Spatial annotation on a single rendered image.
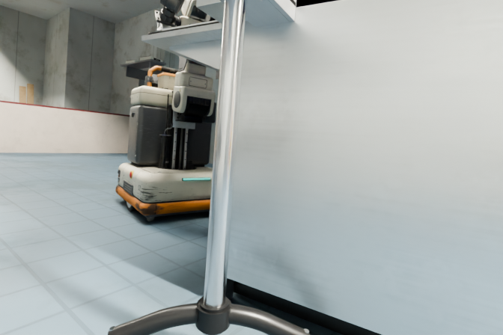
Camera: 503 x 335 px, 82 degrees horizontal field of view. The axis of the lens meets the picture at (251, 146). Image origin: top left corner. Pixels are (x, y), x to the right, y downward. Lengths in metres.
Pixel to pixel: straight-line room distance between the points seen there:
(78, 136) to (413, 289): 6.19
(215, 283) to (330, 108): 0.49
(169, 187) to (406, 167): 1.32
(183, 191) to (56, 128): 4.80
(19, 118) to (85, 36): 3.36
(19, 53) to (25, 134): 4.03
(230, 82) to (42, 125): 5.78
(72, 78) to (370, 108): 8.12
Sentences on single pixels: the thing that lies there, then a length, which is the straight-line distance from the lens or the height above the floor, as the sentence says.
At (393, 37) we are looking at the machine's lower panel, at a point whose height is 0.77.
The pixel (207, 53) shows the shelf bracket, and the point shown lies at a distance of 1.12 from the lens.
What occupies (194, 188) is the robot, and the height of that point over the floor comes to 0.19.
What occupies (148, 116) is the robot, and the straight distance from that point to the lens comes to 2.02.
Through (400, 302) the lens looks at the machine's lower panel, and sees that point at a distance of 0.81.
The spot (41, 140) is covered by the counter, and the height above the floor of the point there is 0.21.
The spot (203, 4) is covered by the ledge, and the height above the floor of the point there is 0.86.
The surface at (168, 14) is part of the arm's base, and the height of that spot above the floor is 1.19.
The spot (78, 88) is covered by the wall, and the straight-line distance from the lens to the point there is 8.57.
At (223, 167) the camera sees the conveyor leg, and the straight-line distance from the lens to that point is 0.64.
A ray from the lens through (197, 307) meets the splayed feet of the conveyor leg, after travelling 0.75.
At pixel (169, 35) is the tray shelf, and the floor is 0.86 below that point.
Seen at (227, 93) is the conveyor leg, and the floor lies 0.61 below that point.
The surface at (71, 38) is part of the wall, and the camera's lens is 8.70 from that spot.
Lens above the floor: 0.52
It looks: 2 degrees down
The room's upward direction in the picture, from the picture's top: 4 degrees clockwise
